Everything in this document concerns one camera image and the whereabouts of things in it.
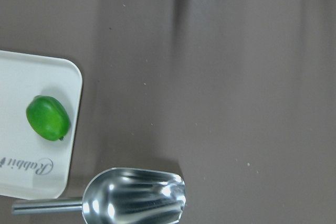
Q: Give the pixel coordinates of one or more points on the cream rectangular tray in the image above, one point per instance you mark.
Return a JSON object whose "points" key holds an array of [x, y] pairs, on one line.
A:
{"points": [[31, 166]]}

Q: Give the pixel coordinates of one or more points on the steel ice scoop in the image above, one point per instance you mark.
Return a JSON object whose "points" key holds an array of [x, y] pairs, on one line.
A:
{"points": [[120, 195]]}

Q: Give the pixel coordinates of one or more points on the green lime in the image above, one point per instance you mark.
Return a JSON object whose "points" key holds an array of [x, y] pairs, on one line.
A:
{"points": [[48, 118]]}

